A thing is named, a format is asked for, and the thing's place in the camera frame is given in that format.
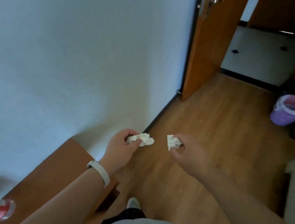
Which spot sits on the person's left thumb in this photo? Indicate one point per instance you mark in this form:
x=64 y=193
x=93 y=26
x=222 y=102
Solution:
x=134 y=144

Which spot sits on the person's right hand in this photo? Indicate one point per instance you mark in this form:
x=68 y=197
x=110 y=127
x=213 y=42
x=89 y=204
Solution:
x=193 y=156

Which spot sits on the wooden door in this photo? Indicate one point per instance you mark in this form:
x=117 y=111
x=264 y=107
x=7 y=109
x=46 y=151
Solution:
x=212 y=40

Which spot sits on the person's right thumb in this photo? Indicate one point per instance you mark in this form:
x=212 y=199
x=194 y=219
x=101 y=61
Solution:
x=176 y=153

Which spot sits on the person's left hand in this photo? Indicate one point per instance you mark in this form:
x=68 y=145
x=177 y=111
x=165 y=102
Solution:
x=118 y=151

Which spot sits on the white tissue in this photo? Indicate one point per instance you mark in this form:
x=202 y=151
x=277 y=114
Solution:
x=173 y=142
x=144 y=139

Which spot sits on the person's white shoe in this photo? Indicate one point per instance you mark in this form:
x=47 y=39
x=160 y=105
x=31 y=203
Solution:
x=134 y=203

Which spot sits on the person's black trousers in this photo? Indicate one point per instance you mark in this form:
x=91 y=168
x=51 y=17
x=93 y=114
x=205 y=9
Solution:
x=124 y=216

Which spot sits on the white wristband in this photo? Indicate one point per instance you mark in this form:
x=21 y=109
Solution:
x=100 y=171

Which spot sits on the purple trash bin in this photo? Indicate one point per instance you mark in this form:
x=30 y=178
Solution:
x=284 y=112

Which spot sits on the person's left forearm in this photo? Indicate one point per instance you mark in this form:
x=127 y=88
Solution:
x=72 y=200

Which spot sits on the person's right forearm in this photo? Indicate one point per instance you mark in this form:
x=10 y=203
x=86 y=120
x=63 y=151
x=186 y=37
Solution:
x=252 y=217

